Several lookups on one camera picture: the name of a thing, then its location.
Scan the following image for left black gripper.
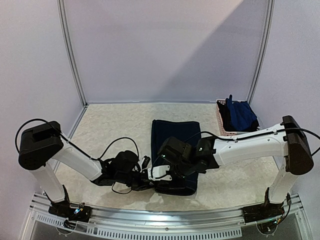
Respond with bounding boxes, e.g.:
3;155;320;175
115;170;160;192

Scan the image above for dark blue denim jeans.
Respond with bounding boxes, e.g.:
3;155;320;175
151;119;201;196

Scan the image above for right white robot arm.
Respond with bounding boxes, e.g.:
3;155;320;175
157;115;314;218

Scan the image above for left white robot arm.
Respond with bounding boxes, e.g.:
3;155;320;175
14;119;153;217

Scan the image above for pink plastic laundry basket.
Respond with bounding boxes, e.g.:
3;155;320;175
215;99;260;136

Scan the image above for black garment in basket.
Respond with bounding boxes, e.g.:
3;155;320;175
217;98;260;132

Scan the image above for blue garment in basket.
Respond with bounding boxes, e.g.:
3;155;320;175
225;94;259;132

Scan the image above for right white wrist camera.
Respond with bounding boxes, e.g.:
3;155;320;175
147;165;172;181

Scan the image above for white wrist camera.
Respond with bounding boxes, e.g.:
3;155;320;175
139;155;151;171
147;165;172;181

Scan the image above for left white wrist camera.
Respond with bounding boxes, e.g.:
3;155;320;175
139;155;151;171

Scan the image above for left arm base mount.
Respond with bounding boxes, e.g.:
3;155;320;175
48;195;93;223

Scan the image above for aluminium front rail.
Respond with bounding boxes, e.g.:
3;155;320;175
21;193;313;240

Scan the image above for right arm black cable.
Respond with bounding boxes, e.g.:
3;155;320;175
192;127;320;146

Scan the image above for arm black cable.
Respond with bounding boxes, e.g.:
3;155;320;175
14;118;141;195
192;127;320;146

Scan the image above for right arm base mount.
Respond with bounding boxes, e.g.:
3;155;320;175
241;193;292;236

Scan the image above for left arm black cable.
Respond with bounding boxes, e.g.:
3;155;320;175
14;118;141;195

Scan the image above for right aluminium frame post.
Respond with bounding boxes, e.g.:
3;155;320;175
246;0;275;105

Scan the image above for aluminium frame post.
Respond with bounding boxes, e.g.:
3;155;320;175
57;0;88;108
246;0;275;105

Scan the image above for left aluminium frame post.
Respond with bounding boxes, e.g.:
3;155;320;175
57;0;88;108

